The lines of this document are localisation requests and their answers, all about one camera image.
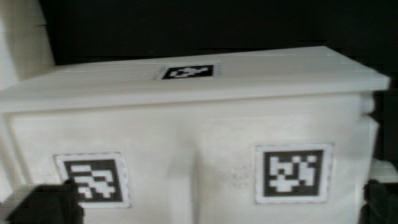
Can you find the white cabinet top with knob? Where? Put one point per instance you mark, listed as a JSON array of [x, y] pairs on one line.
[[273, 73]]

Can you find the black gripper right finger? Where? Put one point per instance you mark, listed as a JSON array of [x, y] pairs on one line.
[[380, 209]]

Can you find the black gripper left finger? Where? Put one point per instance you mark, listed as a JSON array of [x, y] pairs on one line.
[[42, 204]]

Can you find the white cabinet body box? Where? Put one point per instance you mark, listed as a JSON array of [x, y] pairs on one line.
[[248, 161]]

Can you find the white L-shaped fence frame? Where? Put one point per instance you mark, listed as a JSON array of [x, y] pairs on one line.
[[25, 52]]

